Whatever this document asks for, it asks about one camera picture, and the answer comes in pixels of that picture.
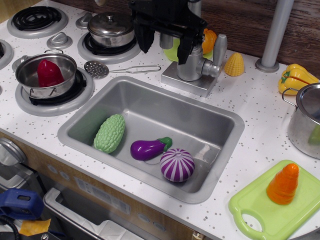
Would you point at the grey stove knob left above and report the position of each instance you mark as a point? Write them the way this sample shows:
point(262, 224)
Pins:
point(17, 62)

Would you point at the grey stove knob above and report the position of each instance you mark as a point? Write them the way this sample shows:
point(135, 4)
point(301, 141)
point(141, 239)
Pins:
point(17, 62)
point(83, 21)
point(59, 41)

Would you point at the grey oven door handle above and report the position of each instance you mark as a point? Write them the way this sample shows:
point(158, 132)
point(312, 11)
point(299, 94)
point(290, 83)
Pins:
point(107, 229)

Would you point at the steel pot with lid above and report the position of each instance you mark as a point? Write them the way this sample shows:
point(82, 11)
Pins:
point(111, 29)

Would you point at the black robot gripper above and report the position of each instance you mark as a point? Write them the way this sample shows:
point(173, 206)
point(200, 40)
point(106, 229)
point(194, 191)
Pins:
point(170, 17)

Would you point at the purple striped toy onion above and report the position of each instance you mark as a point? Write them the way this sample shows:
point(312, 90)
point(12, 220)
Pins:
point(177, 165)

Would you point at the steel slotted skimmer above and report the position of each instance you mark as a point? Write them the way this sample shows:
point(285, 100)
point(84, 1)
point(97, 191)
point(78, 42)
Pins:
point(99, 70)

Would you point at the grey support pole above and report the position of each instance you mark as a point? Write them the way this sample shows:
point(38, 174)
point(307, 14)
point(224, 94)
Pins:
point(268, 62)

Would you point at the silver toy faucet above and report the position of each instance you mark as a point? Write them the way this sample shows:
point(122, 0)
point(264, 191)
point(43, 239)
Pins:
point(199, 75)

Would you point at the green toy bitter gourd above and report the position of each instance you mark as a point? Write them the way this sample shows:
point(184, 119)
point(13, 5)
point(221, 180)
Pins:
point(110, 134)

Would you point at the front left stove burner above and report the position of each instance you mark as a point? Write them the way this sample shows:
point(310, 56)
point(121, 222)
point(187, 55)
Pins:
point(51, 110)

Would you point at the steel pot with handles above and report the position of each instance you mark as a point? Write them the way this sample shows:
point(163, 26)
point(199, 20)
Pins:
point(26, 75)

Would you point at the stove burner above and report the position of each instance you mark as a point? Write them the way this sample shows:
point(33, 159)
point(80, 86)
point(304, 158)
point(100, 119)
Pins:
point(51, 110)
point(106, 59)
point(6, 54)
point(37, 22)

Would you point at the grey stove knob rear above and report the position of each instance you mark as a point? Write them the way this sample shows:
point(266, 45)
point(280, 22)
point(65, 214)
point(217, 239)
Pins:
point(83, 21)

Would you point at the orange toy pumpkin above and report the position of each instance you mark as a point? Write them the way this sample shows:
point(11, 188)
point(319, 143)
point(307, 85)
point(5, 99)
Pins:
point(209, 41)

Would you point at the far left stove burner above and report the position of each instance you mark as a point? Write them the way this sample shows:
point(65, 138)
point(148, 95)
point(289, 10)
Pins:
point(6, 54)

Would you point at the green toy plate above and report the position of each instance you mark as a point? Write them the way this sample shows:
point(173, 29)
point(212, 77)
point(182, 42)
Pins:
point(172, 53)

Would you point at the red toy pepper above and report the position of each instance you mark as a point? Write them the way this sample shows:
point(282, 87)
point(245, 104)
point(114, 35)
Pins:
point(49, 74)

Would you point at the middle stove burner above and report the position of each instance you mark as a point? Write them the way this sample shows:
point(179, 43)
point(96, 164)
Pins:
point(106, 59)

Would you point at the grey toy sink basin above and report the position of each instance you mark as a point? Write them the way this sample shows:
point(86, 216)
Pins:
point(210, 134)

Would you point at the yellow toy bell pepper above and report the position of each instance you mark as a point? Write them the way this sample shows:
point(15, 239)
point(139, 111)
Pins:
point(295, 77)

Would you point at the purple toy eggplant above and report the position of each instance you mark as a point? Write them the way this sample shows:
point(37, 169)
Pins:
point(144, 150)

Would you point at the blue clamp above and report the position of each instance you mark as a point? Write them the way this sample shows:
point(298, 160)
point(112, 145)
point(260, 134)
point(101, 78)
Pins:
point(21, 204)

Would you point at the green toy cutting board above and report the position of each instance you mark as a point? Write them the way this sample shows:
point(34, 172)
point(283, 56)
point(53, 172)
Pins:
point(259, 218)

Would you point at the orange toy carrot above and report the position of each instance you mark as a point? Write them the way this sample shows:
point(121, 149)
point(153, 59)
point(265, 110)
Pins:
point(282, 189)

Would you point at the back left stove burner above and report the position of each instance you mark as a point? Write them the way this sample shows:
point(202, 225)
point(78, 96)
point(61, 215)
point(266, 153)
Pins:
point(37, 22)

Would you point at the yellow toy corn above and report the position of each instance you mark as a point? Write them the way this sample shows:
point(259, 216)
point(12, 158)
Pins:
point(235, 65)

